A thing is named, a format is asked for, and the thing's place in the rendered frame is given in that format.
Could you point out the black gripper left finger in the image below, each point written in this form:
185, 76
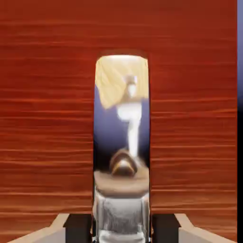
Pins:
77, 227

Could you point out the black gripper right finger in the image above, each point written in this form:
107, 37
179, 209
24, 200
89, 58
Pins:
165, 227

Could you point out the red-brown wooden cabinet door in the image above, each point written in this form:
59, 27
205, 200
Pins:
47, 114

